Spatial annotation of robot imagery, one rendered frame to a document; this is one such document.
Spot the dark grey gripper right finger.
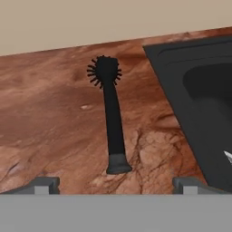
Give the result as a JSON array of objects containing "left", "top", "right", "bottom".
[{"left": 172, "top": 176, "right": 232, "bottom": 196}]

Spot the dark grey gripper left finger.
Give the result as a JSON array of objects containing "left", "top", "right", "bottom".
[{"left": 0, "top": 176, "right": 61, "bottom": 196}]

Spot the black sink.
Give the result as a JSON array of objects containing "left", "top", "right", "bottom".
[{"left": 142, "top": 34, "right": 232, "bottom": 193}]

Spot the black dish brush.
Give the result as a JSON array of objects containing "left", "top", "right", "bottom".
[{"left": 86, "top": 54, "right": 133, "bottom": 176}]

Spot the silver tap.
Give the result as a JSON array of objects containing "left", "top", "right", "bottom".
[{"left": 223, "top": 150, "right": 232, "bottom": 164}]

